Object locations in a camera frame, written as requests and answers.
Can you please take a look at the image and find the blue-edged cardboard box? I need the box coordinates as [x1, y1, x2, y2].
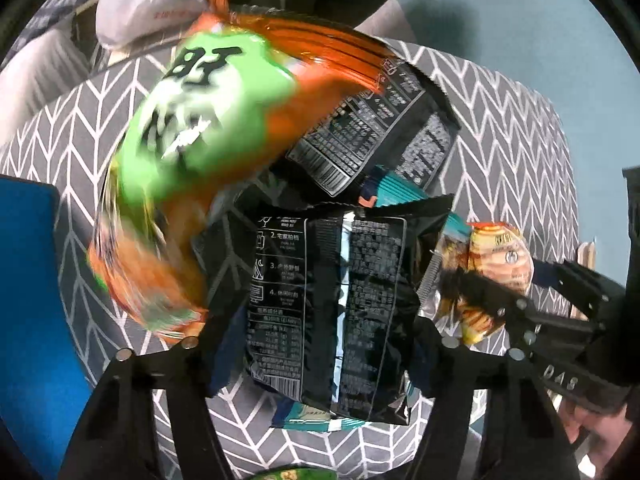
[0, 175, 94, 480]

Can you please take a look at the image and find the person's right hand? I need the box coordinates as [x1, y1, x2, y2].
[556, 395, 637, 480]

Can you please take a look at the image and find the teal snack packet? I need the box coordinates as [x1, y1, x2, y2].
[361, 164, 474, 247]
[271, 400, 362, 432]

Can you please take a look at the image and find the orange yellow snack packet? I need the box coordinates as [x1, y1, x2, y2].
[432, 221, 535, 347]

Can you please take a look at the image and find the black snack packet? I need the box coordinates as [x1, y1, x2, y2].
[244, 194, 455, 427]
[287, 57, 462, 197]

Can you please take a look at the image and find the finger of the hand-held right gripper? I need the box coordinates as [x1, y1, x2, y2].
[441, 266, 597, 342]
[531, 259, 627, 319]

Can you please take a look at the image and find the orange green snack bag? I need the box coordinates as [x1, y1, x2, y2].
[87, 0, 402, 347]

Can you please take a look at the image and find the white plastic bag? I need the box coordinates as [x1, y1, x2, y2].
[95, 0, 242, 52]

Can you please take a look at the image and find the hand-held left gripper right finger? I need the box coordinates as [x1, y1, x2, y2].
[409, 319, 577, 480]

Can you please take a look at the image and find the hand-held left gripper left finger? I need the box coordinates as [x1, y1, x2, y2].
[64, 309, 249, 480]

